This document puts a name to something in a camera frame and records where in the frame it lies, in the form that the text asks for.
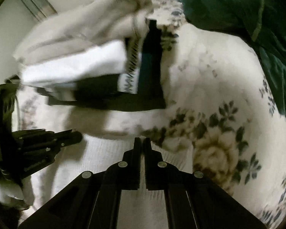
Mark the white knit sweater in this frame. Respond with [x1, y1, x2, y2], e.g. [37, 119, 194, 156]
[0, 129, 196, 229]

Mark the dark green plush blanket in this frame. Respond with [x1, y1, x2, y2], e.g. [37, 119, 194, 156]
[180, 0, 286, 129]

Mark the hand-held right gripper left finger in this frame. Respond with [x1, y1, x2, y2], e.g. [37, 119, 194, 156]
[18, 137, 141, 229]

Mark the black garment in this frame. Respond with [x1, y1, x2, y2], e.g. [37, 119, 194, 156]
[37, 19, 167, 111]

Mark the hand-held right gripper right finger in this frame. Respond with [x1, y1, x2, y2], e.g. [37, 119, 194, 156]
[143, 137, 267, 229]

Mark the grey-green curtain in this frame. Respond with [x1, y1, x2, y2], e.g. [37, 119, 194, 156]
[14, 0, 58, 22]

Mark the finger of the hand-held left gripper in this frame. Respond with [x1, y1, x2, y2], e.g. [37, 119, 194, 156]
[12, 129, 84, 147]
[5, 145, 63, 180]

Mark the beige garment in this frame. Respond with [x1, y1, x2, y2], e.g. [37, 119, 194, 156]
[13, 0, 155, 62]

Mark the floral bed sheet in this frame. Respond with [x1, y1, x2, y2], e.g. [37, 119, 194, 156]
[12, 0, 286, 225]

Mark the white garment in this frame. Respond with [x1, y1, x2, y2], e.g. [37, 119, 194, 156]
[20, 40, 141, 93]

